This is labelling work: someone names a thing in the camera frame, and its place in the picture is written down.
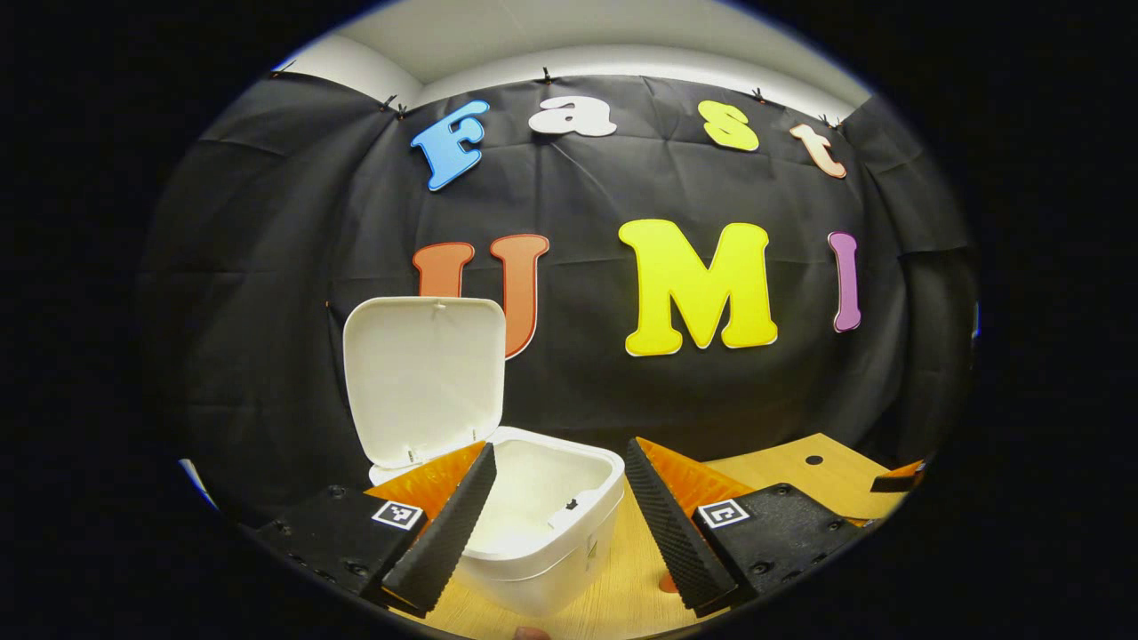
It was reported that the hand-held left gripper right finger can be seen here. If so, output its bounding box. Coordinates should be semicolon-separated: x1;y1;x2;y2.
625;436;877;620

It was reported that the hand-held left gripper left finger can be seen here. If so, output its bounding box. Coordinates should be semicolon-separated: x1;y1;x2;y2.
253;440;499;620

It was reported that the white desktop garbage bin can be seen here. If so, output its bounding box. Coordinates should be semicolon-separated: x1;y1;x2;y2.
342;296;626;619

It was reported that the black backdrop cloth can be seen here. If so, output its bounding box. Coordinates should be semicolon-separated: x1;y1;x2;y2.
138;71;979;525

